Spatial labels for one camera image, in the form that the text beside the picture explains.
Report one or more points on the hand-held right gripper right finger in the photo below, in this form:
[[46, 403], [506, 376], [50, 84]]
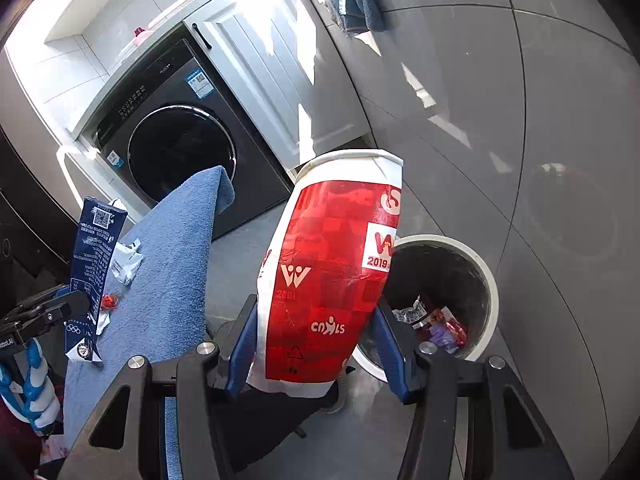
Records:
[[395, 355]]

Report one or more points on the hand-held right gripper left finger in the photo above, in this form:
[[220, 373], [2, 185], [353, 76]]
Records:
[[237, 360]]

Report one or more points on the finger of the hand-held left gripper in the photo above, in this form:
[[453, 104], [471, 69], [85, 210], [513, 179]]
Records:
[[55, 307]]

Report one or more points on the dark blue milk carton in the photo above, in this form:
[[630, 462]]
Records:
[[95, 255]]

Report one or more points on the white round trash bin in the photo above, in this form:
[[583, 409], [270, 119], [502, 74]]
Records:
[[450, 280]]

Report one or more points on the silver foil wrapper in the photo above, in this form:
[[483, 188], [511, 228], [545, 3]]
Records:
[[407, 313]]

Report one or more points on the small red candy wrapper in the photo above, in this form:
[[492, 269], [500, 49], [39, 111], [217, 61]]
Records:
[[109, 302]]

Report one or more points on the red snack wrapper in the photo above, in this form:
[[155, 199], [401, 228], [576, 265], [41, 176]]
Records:
[[447, 329]]

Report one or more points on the crumpled white wrapper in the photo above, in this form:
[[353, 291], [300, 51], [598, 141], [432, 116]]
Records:
[[125, 262]]

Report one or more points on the blue terry towel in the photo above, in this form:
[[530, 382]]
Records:
[[165, 270]]

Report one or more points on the dark grey washing machine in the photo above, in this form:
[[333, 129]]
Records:
[[180, 160]]

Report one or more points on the pink detergent bottle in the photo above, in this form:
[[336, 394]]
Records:
[[141, 35]]

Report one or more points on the white cabinet door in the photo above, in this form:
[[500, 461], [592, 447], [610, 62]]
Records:
[[280, 70]]

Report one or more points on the blue hanging towel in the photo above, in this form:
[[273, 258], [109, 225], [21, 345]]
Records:
[[357, 0]]

